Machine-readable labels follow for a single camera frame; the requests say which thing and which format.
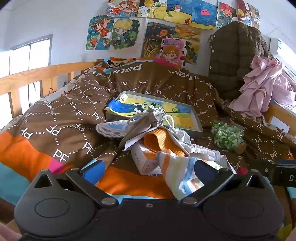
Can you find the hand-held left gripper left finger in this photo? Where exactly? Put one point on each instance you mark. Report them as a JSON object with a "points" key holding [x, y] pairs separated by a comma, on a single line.
{"points": [[93, 172]]}

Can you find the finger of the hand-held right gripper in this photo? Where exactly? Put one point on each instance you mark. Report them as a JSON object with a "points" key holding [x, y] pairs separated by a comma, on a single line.
{"points": [[286, 162], [261, 168]]}

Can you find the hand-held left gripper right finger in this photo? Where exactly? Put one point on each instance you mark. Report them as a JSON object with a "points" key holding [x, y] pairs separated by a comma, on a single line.
{"points": [[204, 170]]}

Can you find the striped pastel sock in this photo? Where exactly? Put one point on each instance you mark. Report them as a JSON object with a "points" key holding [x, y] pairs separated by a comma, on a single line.
{"points": [[178, 176]]}

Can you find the grey tray with cartoon picture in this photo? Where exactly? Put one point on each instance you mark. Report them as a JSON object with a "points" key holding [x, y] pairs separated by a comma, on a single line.
{"points": [[180, 115]]}

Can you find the green white flower bag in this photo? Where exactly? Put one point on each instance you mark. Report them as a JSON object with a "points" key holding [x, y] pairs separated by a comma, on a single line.
{"points": [[226, 136]]}

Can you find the white orange cardboard box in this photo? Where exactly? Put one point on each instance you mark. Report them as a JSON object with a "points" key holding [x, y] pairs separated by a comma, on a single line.
{"points": [[143, 160]]}

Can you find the brown printed blanket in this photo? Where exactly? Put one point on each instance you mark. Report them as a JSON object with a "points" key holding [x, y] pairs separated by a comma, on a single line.
{"points": [[69, 115]]}

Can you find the pink clothes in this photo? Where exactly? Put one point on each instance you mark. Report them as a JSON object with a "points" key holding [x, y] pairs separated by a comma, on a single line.
{"points": [[266, 88]]}

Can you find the white air conditioner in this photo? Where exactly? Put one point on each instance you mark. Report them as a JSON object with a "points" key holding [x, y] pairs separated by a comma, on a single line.
{"points": [[286, 53]]}

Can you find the olive quilted jacket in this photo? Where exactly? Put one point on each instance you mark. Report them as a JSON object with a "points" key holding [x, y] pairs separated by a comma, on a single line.
{"points": [[231, 58]]}

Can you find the pink cartoon boy poster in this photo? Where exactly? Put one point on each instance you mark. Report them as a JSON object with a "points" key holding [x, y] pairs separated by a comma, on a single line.
{"points": [[172, 53]]}

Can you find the window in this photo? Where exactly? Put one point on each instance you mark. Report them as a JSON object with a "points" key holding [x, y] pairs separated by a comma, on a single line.
{"points": [[20, 62]]}

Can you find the orange brown landscape painting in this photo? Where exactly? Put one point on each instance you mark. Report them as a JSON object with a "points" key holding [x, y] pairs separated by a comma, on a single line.
{"points": [[189, 34]]}

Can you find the blue orange-haired girl poster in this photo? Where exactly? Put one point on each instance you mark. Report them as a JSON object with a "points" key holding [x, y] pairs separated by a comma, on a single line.
{"points": [[99, 32]]}

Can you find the dark swirly sky painting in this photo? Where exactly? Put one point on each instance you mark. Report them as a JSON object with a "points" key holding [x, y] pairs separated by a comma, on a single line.
{"points": [[152, 39]]}

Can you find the blond character green poster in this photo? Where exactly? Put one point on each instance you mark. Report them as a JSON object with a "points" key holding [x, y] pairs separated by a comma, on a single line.
{"points": [[124, 34]]}

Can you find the blue pink jellyfish painting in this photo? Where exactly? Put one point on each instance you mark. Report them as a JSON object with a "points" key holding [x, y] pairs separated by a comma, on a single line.
{"points": [[203, 14]]}

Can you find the blue yellow fish painting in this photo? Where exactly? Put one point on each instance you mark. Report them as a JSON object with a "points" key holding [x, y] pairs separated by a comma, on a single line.
{"points": [[178, 11]]}

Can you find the wooden bed side rail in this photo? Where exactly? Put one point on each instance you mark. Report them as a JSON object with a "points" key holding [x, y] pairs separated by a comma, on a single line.
{"points": [[277, 109]]}

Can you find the wooden bed headboard rail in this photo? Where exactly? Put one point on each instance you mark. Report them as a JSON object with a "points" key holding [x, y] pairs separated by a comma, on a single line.
{"points": [[34, 74]]}

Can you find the red yellow character wall poster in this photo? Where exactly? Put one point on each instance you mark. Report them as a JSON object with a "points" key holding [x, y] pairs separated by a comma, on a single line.
{"points": [[249, 14]]}

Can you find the red-haired character wall poster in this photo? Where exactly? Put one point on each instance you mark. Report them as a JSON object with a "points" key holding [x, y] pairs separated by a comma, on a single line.
{"points": [[225, 14]]}

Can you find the orange-haired girl wall poster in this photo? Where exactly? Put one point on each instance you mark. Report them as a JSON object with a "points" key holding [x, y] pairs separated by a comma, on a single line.
{"points": [[122, 7]]}

